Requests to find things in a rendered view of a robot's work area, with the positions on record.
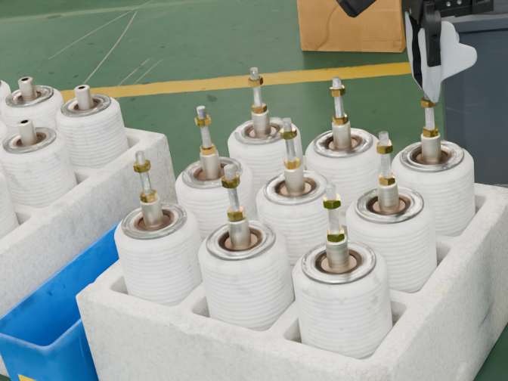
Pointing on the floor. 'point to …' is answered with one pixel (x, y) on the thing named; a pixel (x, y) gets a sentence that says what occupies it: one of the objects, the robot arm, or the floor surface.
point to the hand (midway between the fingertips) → (422, 85)
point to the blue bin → (55, 321)
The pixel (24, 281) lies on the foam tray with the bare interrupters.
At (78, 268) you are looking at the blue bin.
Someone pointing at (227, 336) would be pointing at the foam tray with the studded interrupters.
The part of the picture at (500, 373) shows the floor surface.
